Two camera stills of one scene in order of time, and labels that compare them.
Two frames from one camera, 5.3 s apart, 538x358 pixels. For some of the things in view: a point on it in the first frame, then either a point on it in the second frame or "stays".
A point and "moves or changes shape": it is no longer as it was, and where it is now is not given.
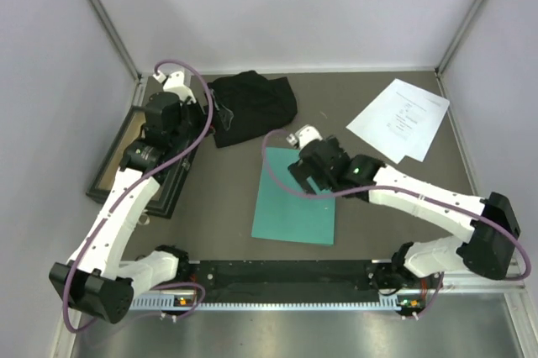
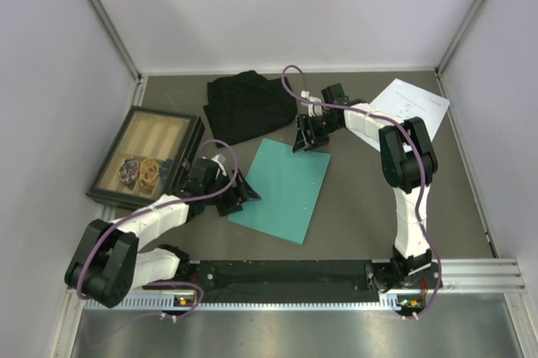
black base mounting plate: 293,279 stays
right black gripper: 303,173 to 305,122
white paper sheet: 402,121 stays
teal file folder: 280,214 moves or changes shape
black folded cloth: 245,104 stays
